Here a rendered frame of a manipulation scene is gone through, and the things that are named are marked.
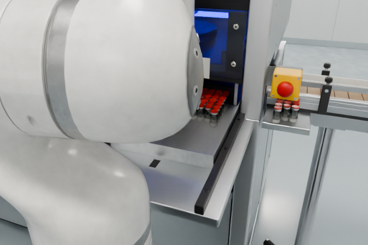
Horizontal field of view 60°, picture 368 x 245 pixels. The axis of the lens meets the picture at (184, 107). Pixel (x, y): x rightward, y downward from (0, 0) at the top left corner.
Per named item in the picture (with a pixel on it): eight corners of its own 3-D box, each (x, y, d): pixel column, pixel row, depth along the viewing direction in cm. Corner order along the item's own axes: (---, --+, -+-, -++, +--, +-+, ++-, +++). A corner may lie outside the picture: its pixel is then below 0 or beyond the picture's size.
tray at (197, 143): (165, 95, 107) (165, 85, 105) (242, 106, 99) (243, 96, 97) (110, 147, 78) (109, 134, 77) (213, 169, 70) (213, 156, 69)
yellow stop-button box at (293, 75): (272, 88, 92) (275, 64, 88) (299, 92, 89) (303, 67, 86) (269, 98, 85) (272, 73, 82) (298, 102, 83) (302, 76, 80)
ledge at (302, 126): (267, 108, 102) (268, 102, 102) (309, 114, 98) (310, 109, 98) (261, 127, 91) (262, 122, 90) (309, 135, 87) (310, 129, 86)
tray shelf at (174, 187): (70, 85, 120) (69, 81, 119) (258, 115, 98) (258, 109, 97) (-55, 152, 79) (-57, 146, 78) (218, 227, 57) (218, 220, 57)
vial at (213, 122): (211, 123, 89) (211, 108, 87) (218, 124, 88) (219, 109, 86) (208, 126, 87) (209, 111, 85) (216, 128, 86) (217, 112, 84)
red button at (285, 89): (276, 92, 85) (279, 77, 83) (292, 94, 84) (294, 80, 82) (275, 97, 82) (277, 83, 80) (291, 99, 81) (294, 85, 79)
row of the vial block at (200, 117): (162, 111, 96) (161, 97, 94) (220, 120, 90) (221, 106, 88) (159, 114, 94) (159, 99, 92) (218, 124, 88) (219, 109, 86)
